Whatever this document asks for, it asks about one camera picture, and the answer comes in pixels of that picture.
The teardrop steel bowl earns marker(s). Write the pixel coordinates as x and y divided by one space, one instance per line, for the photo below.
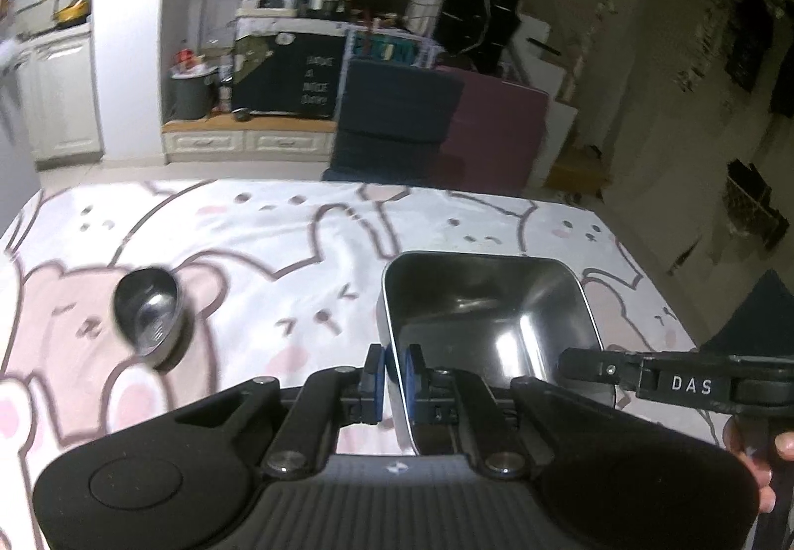
149 308

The black hanging garment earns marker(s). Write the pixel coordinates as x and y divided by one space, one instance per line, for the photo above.
750 47

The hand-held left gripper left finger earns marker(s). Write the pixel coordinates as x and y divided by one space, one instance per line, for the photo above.
383 382

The grey trash bin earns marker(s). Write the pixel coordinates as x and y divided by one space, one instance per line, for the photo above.
192 97

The person's right hand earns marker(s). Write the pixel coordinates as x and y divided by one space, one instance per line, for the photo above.
754 472

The rectangular steel tray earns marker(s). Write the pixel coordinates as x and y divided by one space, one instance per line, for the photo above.
496 314

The white drawer cabinet wooden top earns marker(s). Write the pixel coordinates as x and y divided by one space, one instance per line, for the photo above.
248 140

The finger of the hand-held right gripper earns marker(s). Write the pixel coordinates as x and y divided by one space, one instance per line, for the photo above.
595 367

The navy upholstered chair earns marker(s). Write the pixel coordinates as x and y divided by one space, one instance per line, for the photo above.
397 109

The cardboard box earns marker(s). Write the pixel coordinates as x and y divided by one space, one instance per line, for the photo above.
577 171

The bear printed tablecloth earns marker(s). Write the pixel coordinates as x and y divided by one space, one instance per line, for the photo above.
279 227

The black jacket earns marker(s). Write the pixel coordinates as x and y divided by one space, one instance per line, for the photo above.
477 10

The dark curtained cabinet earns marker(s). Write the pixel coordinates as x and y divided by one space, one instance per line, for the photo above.
285 78

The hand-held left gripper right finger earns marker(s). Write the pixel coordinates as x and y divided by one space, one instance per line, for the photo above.
409 382

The maroon upholstered chair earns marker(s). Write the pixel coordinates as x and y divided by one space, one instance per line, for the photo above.
496 122

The white kitchen cabinet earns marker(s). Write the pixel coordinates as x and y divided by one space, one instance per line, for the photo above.
62 91

